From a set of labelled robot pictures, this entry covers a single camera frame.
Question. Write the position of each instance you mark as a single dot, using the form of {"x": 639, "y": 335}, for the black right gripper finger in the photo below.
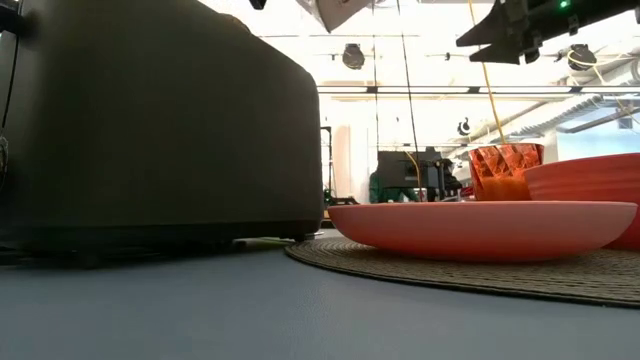
{"x": 495, "y": 27}
{"x": 502, "y": 54}

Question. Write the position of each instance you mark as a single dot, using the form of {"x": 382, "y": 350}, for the pink plate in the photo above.
{"x": 475, "y": 230}

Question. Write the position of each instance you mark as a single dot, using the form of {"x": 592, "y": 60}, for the person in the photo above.
{"x": 380, "y": 192}

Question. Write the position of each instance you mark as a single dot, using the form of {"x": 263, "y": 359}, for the woven grey placemat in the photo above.
{"x": 450, "y": 280}

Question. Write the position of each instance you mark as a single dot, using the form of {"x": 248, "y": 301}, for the black toaster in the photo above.
{"x": 150, "y": 125}

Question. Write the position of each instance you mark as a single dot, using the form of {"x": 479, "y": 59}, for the red-orange bowl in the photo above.
{"x": 590, "y": 180}

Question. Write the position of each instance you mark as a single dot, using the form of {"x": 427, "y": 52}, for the black background monitor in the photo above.
{"x": 400, "y": 170}

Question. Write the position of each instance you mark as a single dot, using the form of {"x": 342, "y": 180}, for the orange faceted plastic cup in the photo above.
{"x": 500, "y": 170}

